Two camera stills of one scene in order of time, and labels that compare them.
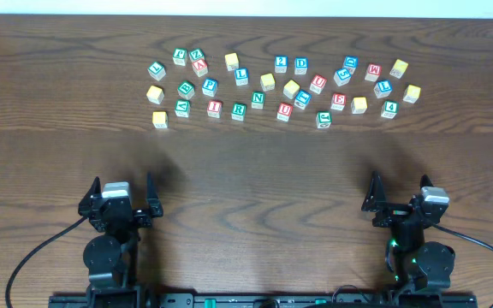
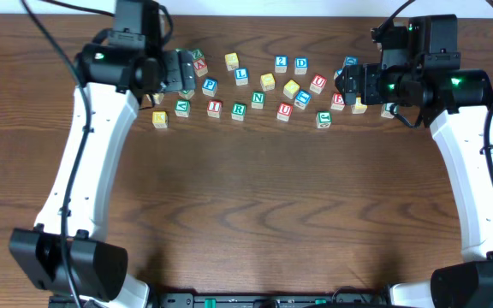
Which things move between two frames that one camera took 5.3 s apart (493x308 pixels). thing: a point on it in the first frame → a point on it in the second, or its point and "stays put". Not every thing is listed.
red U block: x=317 y=84 stays put
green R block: x=238 y=111 stays put
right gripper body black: x=399 y=212 → x=351 y=84
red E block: x=339 y=100 stays put
